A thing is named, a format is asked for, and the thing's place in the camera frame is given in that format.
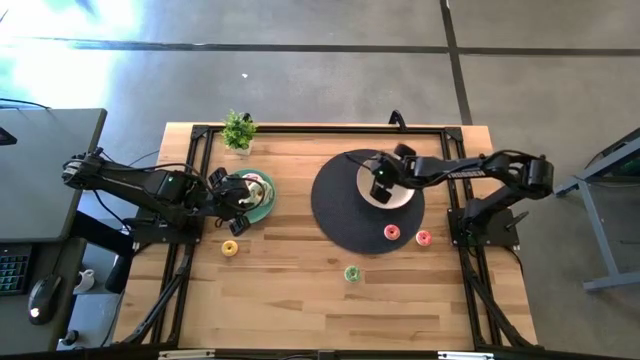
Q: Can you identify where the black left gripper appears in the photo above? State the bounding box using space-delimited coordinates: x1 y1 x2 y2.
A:
204 167 253 237

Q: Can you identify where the beige round plate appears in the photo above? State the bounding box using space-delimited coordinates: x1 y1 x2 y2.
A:
355 152 417 210

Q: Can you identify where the large green donut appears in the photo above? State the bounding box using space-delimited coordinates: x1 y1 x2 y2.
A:
248 179 275 207

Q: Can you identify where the black round placemat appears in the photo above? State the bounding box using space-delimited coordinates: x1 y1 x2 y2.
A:
310 148 426 255

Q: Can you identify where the green round plate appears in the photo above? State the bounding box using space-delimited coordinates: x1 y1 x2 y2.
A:
227 168 277 225

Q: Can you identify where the small potted green plant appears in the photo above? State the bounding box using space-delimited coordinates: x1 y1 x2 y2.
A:
220 110 258 156

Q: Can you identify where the small white mug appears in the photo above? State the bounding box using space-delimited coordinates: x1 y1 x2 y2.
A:
73 269 95 295

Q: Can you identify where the grey desk top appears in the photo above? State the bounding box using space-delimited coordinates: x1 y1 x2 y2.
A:
0 108 108 244

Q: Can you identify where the black computer mouse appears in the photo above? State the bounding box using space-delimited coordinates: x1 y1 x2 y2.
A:
27 273 64 326

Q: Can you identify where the grey metal table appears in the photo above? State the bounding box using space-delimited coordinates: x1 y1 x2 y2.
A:
553 127 640 294

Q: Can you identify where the backlit keyboard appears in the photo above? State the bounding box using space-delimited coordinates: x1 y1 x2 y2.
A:
0 243 34 296

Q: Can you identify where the black camera mount hook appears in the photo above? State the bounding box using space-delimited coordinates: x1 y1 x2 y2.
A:
388 109 409 132

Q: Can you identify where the black aluminium table frame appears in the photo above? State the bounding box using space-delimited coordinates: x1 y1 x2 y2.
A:
119 123 539 351

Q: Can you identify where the black floor cable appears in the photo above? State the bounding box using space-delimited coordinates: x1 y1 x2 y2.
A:
127 149 161 167

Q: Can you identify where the black support post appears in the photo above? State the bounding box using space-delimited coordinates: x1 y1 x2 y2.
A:
74 212 137 295

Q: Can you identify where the silver metal bracket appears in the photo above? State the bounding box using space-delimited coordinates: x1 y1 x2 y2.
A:
158 349 216 360
437 351 495 360

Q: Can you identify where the thin black desk cable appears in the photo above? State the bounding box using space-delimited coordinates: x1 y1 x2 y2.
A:
0 97 51 110

